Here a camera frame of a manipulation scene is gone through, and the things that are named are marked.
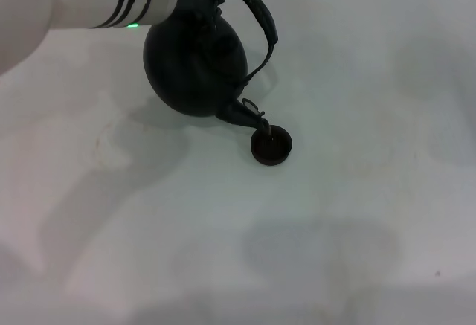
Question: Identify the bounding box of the dark brown teacup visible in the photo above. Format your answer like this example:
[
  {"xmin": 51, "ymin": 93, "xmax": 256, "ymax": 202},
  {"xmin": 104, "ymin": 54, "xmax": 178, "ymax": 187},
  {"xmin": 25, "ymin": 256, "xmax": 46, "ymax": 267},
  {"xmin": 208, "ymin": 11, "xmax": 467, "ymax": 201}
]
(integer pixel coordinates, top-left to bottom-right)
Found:
[{"xmin": 251, "ymin": 123, "xmax": 294, "ymax": 167}]

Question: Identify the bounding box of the black round teapot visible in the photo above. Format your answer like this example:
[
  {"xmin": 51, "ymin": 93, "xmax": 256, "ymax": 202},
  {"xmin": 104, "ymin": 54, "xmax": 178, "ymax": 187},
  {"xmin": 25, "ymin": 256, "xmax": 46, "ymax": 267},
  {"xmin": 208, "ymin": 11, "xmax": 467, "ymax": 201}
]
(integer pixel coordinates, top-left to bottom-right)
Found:
[{"xmin": 143, "ymin": 0, "xmax": 280, "ymax": 138}]

